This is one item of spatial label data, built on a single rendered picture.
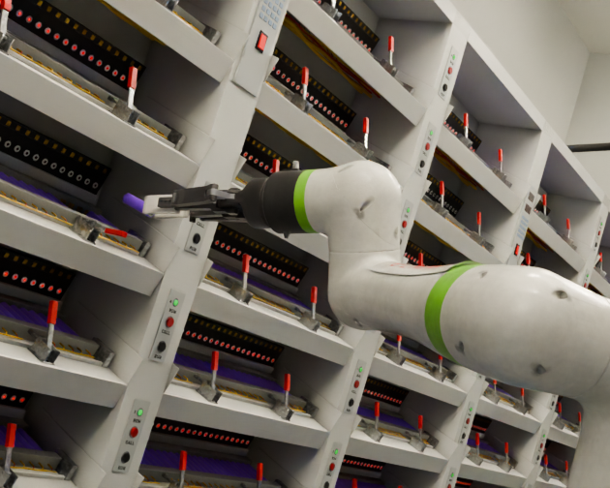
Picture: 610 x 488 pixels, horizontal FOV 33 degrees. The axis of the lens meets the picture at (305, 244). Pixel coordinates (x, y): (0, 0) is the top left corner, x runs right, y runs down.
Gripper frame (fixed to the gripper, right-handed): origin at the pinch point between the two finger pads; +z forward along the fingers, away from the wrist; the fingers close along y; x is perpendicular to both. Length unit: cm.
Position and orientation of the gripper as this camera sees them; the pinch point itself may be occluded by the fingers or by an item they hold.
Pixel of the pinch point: (167, 206)
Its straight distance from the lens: 161.6
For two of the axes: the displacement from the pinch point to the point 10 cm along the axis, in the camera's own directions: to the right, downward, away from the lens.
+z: -8.6, 0.1, 5.1
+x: -1.3, 9.6, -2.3
